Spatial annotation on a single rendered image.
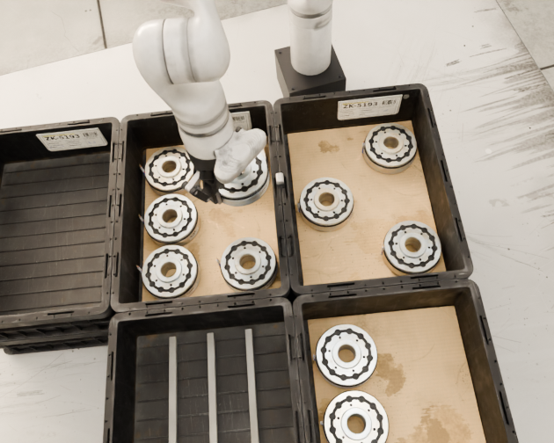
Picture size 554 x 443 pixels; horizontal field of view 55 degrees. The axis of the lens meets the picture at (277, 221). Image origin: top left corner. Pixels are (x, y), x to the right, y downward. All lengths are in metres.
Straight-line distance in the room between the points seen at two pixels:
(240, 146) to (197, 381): 0.44
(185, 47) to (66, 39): 2.14
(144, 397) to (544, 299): 0.79
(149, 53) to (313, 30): 0.61
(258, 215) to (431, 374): 0.43
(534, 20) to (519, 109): 1.29
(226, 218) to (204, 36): 0.52
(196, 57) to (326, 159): 0.56
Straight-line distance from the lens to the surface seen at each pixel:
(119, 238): 0.97
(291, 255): 0.89
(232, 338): 0.97
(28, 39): 2.81
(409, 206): 1.06
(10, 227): 1.20
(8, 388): 1.23
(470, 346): 0.95
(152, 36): 0.61
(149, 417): 0.98
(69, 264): 1.10
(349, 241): 1.01
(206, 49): 0.59
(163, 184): 1.08
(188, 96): 0.66
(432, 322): 0.98
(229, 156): 0.72
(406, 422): 0.95
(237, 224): 1.04
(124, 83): 1.47
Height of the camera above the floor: 1.76
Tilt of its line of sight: 65 degrees down
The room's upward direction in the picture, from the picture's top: 9 degrees counter-clockwise
